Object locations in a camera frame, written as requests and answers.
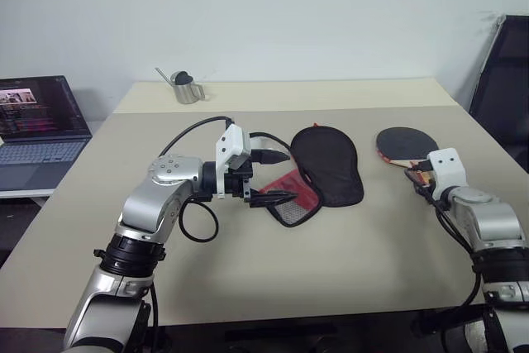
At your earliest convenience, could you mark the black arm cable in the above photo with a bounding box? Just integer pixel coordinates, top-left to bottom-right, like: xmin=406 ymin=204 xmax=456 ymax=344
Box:
xmin=159 ymin=115 xmax=237 ymax=243
xmin=415 ymin=187 xmax=484 ymax=312

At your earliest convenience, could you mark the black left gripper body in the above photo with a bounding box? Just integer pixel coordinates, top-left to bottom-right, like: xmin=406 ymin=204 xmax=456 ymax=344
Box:
xmin=225 ymin=158 xmax=255 ymax=206

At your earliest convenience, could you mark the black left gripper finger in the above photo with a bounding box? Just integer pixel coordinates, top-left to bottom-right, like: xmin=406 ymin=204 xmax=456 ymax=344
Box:
xmin=252 ymin=149 xmax=291 ymax=165
xmin=247 ymin=189 xmax=300 ymax=209

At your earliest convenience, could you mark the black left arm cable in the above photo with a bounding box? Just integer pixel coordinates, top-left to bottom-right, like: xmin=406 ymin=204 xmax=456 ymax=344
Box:
xmin=159 ymin=115 xmax=237 ymax=243

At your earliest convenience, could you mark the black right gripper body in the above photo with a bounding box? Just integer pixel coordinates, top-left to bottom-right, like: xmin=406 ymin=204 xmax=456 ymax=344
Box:
xmin=412 ymin=169 xmax=441 ymax=203

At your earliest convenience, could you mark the open dark blue laptop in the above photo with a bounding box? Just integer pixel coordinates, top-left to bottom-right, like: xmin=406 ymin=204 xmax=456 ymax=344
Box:
xmin=0 ymin=75 xmax=93 ymax=193

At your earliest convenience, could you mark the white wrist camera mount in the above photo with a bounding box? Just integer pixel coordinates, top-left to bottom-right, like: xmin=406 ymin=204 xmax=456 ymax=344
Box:
xmin=214 ymin=123 xmax=252 ymax=198
xmin=427 ymin=147 xmax=469 ymax=189

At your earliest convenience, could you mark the black and red paddle case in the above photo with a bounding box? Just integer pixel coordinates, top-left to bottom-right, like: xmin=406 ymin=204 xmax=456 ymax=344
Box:
xmin=264 ymin=122 xmax=365 ymax=229

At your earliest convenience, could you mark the black chair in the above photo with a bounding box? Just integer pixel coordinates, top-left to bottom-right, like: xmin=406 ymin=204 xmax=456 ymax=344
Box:
xmin=468 ymin=14 xmax=529 ymax=173

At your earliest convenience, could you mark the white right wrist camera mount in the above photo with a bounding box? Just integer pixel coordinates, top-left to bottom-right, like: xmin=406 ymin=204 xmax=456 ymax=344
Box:
xmin=427 ymin=147 xmax=469 ymax=189

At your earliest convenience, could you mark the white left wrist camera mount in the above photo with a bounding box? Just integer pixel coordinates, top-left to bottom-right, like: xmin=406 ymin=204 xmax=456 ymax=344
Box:
xmin=214 ymin=123 xmax=252 ymax=198

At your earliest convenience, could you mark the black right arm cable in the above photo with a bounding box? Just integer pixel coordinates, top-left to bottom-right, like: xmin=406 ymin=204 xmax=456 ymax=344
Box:
xmin=415 ymin=187 xmax=484 ymax=312

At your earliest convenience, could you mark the small steel watering can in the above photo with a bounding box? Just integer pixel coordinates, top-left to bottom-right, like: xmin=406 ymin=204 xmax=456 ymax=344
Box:
xmin=155 ymin=66 xmax=212 ymax=105

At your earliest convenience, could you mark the black rubber table tennis paddle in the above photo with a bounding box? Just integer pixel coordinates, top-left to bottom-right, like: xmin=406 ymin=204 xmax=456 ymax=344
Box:
xmin=375 ymin=126 xmax=441 ymax=171

